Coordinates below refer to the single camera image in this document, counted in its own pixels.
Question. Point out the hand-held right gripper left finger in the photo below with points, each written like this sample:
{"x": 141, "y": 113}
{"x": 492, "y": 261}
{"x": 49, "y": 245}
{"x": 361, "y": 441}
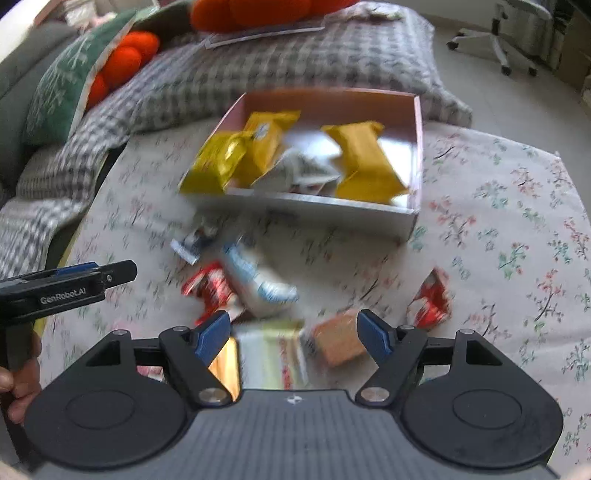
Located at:
{"x": 212, "y": 336}

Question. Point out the large orange pumpkin cushion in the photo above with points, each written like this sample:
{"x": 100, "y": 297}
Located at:
{"x": 258, "y": 11}

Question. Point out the white blue snack packet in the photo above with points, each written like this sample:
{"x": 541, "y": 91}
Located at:
{"x": 258, "y": 281}

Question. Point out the white cardboard snack box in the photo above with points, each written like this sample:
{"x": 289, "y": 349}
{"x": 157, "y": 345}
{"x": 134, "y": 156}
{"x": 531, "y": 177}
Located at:
{"x": 323, "y": 214}

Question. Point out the white office chair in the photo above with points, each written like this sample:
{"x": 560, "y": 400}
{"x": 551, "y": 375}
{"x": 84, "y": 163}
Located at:
{"x": 503, "y": 32}

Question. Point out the plain yellow snack packet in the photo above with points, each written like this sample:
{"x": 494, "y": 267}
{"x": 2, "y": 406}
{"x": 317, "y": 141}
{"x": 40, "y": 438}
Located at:
{"x": 214, "y": 161}
{"x": 364, "y": 161}

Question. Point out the shiny silver orange packet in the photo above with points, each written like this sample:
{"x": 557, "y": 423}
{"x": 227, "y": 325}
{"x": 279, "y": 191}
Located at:
{"x": 265, "y": 360}

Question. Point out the small orange pumpkin cushion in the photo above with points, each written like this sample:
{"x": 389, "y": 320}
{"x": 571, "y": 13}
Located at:
{"x": 120, "y": 62}

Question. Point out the cardboard boxes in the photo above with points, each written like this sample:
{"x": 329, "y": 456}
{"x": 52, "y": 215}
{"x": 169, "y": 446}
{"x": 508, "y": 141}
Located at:
{"x": 577, "y": 50}

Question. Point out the grey checked blanket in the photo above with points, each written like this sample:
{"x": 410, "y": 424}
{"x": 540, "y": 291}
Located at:
{"x": 277, "y": 69}

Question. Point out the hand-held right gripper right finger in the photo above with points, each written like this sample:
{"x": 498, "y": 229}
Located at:
{"x": 374, "y": 337}

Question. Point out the grey sofa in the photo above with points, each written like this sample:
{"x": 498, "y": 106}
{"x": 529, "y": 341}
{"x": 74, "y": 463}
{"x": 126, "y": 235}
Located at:
{"x": 18, "y": 64}

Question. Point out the green snowflake pillow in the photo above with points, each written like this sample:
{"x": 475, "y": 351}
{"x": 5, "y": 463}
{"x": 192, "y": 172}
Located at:
{"x": 64, "y": 87}

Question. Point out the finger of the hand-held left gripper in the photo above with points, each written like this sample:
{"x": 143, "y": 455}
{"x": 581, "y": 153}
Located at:
{"x": 74, "y": 269}
{"x": 120, "y": 272}

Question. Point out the small blue white packet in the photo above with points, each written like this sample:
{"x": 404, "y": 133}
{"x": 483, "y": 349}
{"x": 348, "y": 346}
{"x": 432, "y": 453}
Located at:
{"x": 194, "y": 244}

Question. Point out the red white snack packet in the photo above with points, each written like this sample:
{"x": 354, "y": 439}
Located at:
{"x": 431, "y": 302}
{"x": 212, "y": 288}

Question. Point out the yellow packet with white print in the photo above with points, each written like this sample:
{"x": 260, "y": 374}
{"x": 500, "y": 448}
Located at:
{"x": 265, "y": 143}

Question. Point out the peach snack packet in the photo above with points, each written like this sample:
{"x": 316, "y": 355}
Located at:
{"x": 341, "y": 339}

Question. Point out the person's left hand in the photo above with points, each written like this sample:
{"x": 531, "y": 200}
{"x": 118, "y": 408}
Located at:
{"x": 27, "y": 383}

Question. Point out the floral cloth mat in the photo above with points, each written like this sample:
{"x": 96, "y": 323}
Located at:
{"x": 498, "y": 230}

